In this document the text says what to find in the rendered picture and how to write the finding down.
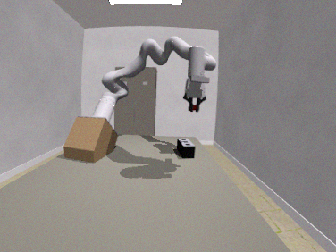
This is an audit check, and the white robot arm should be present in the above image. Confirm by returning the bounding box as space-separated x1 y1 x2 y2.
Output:
89 37 216 121

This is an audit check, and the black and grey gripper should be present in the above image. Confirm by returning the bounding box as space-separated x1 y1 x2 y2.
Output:
183 77 206 112

